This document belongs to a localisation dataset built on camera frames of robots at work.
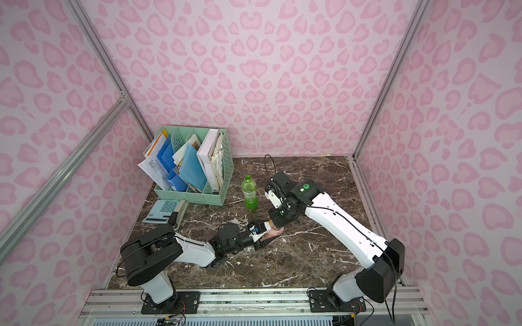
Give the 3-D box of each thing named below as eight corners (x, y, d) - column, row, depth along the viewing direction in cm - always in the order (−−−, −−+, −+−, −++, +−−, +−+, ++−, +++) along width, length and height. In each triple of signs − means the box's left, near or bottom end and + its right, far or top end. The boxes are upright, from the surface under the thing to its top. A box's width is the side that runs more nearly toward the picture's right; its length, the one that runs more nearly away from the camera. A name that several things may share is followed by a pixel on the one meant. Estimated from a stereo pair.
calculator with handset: (145, 230, 94) (140, 225, 90) (156, 202, 104) (152, 196, 100) (179, 229, 94) (175, 225, 90) (187, 201, 104) (184, 196, 100)
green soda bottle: (245, 210, 100) (241, 185, 84) (246, 200, 104) (242, 174, 88) (258, 210, 100) (255, 184, 84) (258, 200, 104) (256, 174, 88)
